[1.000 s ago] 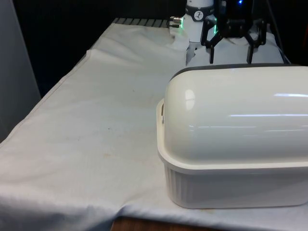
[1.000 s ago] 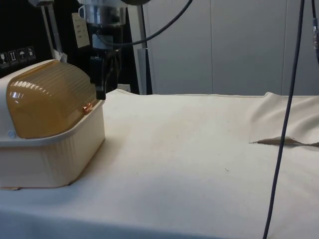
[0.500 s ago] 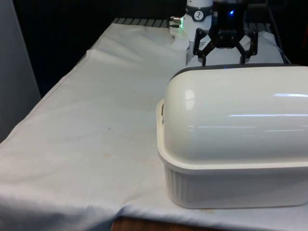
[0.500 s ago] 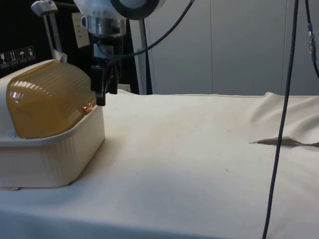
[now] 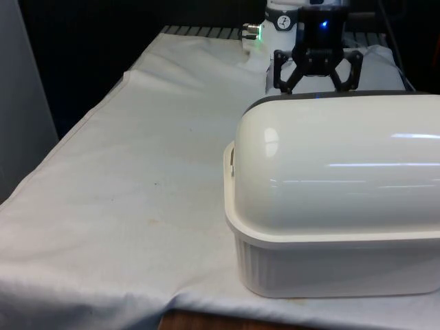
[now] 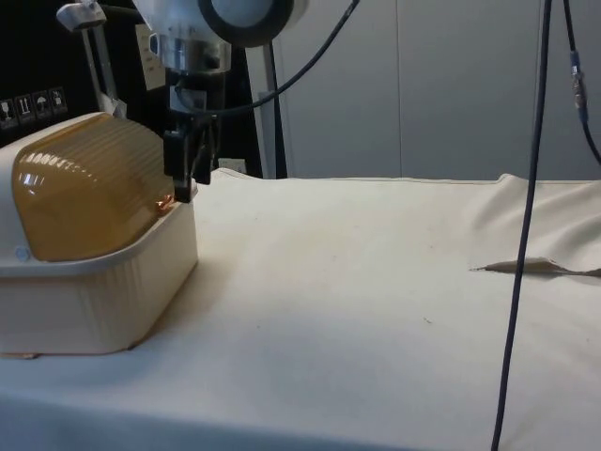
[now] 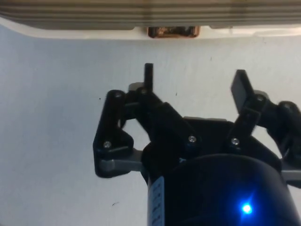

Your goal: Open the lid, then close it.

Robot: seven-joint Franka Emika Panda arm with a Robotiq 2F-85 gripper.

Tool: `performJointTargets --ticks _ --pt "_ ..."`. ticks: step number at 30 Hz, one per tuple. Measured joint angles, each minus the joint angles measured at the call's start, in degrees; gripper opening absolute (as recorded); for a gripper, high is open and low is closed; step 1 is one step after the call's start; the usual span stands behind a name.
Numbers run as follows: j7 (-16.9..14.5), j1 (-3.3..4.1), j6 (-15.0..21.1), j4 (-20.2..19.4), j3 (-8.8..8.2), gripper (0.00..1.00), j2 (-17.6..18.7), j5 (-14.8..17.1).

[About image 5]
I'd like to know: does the rounded box lid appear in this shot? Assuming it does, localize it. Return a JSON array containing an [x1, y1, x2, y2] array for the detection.
[[236, 89, 440, 239]]

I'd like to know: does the cream box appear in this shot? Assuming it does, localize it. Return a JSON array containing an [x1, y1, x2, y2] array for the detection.
[[223, 142, 440, 299]]

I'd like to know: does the black cable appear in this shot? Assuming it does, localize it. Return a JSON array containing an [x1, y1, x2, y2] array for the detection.
[[376, 0, 415, 92]]

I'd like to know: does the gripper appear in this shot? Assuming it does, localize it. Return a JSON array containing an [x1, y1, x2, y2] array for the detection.
[[274, 7, 364, 94]]

